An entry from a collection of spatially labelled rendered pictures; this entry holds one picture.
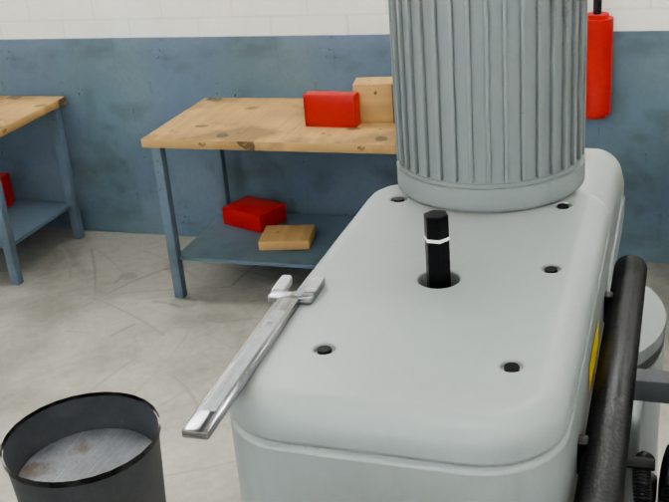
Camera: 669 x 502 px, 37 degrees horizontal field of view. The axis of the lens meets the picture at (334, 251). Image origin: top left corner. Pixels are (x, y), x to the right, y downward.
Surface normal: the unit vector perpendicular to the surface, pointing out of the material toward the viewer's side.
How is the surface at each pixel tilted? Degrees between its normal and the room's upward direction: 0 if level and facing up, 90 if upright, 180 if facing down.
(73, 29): 90
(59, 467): 0
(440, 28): 90
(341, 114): 90
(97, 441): 0
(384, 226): 0
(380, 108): 90
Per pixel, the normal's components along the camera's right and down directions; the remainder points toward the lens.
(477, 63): -0.26, 0.40
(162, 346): -0.08, -0.91
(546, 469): 0.54, 0.30
